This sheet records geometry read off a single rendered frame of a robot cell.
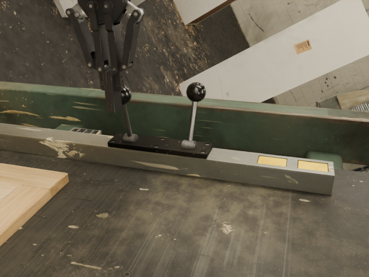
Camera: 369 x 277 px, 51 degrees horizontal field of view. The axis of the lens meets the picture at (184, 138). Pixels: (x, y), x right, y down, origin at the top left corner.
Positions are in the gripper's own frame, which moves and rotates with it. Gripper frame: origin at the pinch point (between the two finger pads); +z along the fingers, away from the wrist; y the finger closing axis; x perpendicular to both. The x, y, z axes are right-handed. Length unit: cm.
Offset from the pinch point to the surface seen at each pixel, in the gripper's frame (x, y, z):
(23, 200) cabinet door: -14.2, -10.7, 15.1
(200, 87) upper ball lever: 10.1, 12.9, 1.7
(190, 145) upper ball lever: 5.0, 12.3, 11.4
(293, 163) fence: 5.9, 31.0, 13.0
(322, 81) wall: 771, 82, 219
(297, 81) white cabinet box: 346, 31, 97
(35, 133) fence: 5.4, -22.1, 12.9
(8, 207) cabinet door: -16.4, -11.8, 15.1
